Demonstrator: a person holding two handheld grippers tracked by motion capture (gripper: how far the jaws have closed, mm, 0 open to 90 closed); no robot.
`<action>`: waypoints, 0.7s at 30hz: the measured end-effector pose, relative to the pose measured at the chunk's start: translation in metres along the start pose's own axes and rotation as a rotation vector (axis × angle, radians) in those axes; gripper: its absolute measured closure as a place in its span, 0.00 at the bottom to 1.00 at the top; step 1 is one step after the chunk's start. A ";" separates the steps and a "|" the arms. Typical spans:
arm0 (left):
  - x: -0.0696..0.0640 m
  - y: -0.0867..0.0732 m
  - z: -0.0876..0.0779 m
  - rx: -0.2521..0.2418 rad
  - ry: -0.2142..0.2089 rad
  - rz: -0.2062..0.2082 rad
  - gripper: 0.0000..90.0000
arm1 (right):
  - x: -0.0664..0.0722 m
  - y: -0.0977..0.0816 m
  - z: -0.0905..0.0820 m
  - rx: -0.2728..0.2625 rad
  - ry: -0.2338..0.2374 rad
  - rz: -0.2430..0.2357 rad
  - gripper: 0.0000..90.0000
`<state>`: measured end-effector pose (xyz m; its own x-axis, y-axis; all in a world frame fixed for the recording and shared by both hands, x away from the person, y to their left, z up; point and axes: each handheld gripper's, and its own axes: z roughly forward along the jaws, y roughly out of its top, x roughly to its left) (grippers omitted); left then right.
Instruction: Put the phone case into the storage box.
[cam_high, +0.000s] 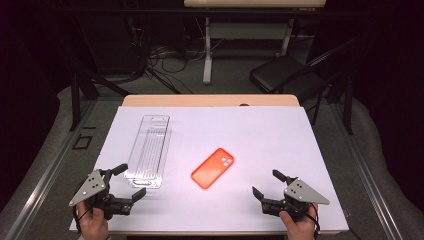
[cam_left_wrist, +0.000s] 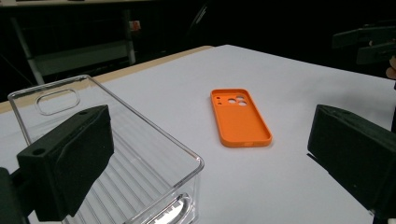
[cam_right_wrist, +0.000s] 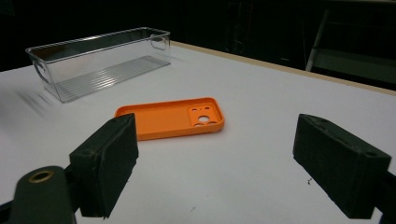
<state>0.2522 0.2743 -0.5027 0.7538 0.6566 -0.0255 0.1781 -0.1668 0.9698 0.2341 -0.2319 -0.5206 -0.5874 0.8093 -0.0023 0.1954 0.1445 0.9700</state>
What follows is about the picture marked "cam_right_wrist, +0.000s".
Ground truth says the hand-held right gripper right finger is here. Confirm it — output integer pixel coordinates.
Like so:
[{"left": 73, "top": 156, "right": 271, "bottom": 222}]
[{"left": 292, "top": 113, "right": 392, "bottom": 219}]

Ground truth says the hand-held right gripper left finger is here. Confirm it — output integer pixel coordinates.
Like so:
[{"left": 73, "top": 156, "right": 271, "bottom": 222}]
[{"left": 68, "top": 113, "right": 139, "bottom": 218}]

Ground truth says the orange phone case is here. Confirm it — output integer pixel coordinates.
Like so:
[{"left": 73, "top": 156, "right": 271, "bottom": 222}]
[{"left": 114, "top": 96, "right": 226, "bottom": 142}]

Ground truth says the clear plastic bin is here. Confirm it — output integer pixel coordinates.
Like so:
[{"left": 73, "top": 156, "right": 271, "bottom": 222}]
[{"left": 25, "top": 26, "right": 172, "bottom": 104}]

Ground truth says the white table cover sheet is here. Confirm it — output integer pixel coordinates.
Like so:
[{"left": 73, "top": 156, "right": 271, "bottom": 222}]
[{"left": 0, "top": 40, "right": 396, "bottom": 224}]

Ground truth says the white desk with metal legs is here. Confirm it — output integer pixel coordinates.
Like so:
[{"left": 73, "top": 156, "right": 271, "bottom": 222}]
[{"left": 304, "top": 8, "right": 396, "bottom": 85}]

